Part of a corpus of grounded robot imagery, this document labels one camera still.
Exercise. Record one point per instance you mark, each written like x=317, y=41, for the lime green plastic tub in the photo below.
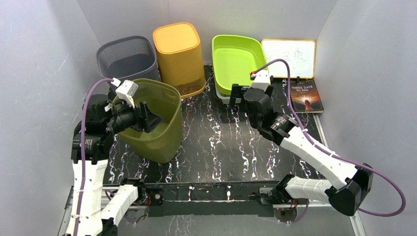
x=234, y=57

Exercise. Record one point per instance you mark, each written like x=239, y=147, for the dark paperback book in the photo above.
x=305, y=97

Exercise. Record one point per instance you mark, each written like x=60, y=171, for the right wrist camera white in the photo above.
x=260, y=80

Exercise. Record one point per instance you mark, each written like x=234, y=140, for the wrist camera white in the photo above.
x=260, y=80
x=125, y=90

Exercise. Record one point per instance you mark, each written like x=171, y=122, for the orange slatted plastic basket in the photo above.
x=179, y=58

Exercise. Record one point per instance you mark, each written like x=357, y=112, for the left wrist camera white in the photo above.
x=125, y=90

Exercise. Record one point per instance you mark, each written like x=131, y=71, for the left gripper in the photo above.
x=145, y=120

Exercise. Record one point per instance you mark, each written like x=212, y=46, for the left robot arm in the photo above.
x=92, y=140

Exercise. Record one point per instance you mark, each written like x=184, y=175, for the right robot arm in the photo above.
x=345, y=185

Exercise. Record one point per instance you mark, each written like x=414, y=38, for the olive green slatted basket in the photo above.
x=163, y=142

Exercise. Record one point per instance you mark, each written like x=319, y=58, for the white perforated plastic tray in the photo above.
x=225, y=99

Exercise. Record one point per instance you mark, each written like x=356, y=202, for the small whiteboard orange frame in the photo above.
x=299, y=54

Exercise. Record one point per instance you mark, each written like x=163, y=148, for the grey slatted plastic basket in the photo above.
x=128, y=58

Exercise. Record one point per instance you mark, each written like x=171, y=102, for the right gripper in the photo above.
x=237, y=92

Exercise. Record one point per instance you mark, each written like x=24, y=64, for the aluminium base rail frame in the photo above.
x=201, y=198

